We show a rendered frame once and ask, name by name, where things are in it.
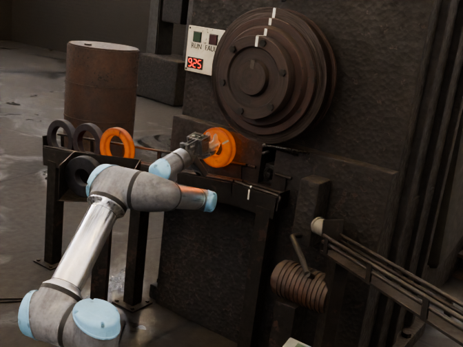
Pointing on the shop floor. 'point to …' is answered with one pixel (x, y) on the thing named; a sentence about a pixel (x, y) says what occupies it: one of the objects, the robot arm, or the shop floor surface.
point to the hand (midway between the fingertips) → (218, 142)
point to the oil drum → (101, 88)
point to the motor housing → (295, 300)
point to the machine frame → (331, 167)
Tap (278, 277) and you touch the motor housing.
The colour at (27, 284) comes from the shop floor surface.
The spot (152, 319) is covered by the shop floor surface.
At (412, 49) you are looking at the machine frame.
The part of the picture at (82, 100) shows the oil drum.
